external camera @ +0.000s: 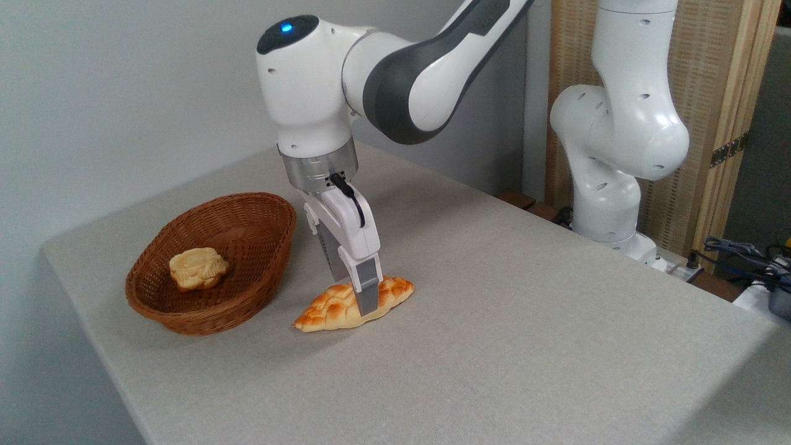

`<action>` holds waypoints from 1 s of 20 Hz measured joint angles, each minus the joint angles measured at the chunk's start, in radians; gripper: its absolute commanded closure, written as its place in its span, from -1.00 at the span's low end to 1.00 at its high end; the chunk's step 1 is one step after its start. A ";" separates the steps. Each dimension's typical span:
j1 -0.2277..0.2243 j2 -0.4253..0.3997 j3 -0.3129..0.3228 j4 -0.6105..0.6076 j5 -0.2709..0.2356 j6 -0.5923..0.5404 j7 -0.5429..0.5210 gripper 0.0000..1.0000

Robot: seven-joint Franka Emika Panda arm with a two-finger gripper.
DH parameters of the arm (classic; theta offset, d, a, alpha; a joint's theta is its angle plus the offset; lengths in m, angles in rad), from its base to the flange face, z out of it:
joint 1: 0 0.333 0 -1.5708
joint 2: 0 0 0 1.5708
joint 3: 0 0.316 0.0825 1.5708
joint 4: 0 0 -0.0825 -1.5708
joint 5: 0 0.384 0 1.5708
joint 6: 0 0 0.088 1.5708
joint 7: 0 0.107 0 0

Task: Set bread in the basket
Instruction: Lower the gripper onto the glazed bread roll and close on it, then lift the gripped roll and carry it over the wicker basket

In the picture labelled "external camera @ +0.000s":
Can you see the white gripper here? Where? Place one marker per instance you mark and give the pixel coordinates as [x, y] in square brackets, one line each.
[343, 225]

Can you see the braided golden bread loaf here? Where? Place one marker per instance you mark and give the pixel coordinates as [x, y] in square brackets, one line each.
[327, 309]

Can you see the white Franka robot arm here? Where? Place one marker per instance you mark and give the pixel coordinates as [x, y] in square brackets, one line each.
[621, 123]

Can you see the brown wicker basket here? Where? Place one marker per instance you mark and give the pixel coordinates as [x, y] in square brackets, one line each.
[247, 228]

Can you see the small pale bread roll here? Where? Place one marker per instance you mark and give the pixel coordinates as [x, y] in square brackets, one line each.
[198, 269]

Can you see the gray table cloth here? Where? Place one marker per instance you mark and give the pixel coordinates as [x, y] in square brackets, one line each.
[494, 346]

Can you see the brass screen hinge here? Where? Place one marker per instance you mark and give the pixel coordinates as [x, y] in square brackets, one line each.
[728, 151]

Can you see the wooden rattan folding screen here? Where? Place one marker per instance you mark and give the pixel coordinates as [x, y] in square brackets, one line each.
[710, 74]

